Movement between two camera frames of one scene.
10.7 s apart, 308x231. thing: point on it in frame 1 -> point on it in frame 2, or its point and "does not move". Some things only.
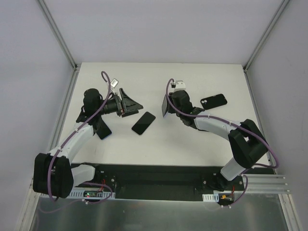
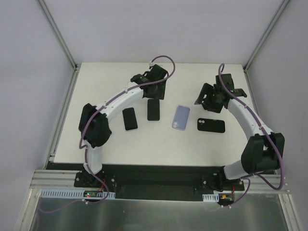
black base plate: (137, 181) does not move
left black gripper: (121, 103) -> (157, 89)
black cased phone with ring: (144, 123) -> (153, 113)
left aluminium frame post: (58, 33) does not move
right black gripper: (165, 105) -> (207, 96)
